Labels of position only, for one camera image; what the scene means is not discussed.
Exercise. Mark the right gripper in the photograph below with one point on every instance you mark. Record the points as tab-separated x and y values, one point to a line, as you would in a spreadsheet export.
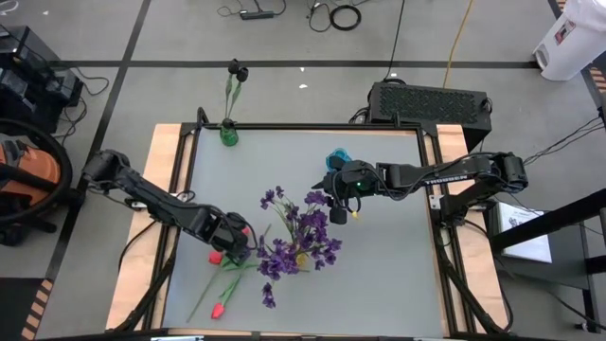
360	182

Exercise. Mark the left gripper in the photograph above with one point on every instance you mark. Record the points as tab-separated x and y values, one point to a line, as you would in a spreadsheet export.
227	232

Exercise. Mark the purple artificial flower sprig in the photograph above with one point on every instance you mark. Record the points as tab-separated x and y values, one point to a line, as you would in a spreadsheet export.
315	199
270	196
277	263

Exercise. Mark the blue glass vase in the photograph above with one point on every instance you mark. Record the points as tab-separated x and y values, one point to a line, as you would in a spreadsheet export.
343	152

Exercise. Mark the green glass vase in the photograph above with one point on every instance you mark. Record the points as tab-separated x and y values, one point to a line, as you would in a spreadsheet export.
229	137

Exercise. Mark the black artificial tulip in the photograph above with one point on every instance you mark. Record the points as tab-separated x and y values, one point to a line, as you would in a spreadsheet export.
242	74
233	65

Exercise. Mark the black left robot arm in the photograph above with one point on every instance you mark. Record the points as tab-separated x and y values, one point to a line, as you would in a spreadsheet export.
151	199

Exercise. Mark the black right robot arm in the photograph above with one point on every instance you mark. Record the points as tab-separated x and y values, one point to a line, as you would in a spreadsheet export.
450	175

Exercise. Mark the yellow glass vase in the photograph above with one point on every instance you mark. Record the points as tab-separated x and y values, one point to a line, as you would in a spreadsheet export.
301	259

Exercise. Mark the black computer tower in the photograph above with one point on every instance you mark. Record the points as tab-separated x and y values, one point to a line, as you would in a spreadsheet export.
426	106

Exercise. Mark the black power strip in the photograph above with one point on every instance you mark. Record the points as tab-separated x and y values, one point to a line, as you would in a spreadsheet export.
255	15

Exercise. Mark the orange vacuum cleaner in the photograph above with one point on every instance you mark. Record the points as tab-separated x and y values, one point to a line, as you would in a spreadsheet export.
33	170

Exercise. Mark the white paper booklet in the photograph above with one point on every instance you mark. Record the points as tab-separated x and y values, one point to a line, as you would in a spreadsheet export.
525	237

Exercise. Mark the black rig stand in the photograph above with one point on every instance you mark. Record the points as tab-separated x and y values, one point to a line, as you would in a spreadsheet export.
544	221

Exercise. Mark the black equipment stack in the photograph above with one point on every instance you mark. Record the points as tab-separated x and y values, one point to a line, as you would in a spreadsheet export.
28	85

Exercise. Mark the white plastic bucket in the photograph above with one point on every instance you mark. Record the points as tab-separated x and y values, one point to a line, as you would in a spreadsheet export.
568	42

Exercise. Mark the black table frame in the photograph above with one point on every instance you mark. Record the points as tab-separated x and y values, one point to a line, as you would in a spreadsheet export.
308	126

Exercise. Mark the silver mounting bracket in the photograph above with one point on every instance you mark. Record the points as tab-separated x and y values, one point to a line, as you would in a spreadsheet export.
435	202

